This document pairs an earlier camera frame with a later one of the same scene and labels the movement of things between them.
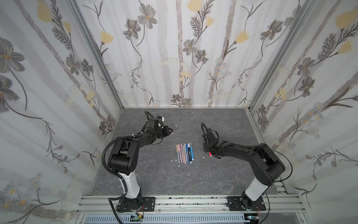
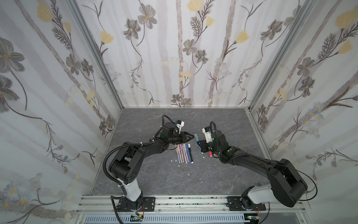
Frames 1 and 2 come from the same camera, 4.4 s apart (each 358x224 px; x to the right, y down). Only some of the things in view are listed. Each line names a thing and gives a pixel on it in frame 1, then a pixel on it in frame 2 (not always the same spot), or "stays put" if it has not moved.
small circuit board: [134, 218] stays put
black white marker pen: [189, 153] stays put
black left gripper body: [161, 132] -> [176, 138]
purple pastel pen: [181, 151] stays put
